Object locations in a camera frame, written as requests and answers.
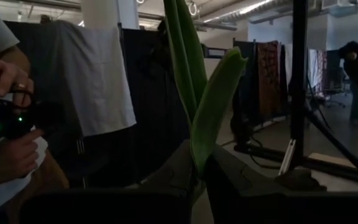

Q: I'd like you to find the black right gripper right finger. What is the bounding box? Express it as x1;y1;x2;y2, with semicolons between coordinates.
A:
204;144;358;224

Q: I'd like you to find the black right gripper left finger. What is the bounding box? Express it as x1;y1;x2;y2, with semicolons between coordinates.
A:
22;139;198;224

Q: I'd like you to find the black artificial tulip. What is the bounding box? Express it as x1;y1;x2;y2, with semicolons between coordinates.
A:
162;0;249;203

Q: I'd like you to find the black partition panel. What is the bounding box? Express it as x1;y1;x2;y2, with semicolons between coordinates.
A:
4;20;204;190

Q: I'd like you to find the red patterned hanging cloth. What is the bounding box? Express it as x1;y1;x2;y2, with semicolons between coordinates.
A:
256;40;287;119

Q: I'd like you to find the black tripod stand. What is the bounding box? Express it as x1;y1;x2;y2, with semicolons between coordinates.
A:
233;0;358;192

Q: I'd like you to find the white hanging cloth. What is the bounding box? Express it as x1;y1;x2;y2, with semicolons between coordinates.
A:
54;21;137;138

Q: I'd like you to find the person's hand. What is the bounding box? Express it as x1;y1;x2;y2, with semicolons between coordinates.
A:
0;129;45;187
0;57;35;108

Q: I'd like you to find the white pillar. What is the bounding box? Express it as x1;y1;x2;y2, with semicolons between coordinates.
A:
81;0;140;30

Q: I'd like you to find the silver metal bracket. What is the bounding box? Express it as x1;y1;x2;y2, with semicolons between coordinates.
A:
278;138;297;177

